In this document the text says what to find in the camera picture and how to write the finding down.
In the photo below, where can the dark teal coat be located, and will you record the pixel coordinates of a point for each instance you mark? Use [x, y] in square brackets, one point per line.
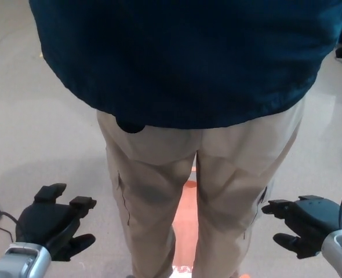
[174, 58]

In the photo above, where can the black shirt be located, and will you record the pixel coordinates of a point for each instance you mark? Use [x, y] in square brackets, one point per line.
[130, 127]

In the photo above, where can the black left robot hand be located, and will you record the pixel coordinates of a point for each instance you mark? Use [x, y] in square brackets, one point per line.
[46, 223]

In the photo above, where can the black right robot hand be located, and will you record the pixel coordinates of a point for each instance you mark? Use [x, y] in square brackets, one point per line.
[316, 220]

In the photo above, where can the orange floor mat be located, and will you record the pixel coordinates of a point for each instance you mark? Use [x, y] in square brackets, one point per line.
[185, 202]

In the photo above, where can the beige trousers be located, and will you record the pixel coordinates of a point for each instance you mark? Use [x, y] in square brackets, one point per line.
[153, 173]

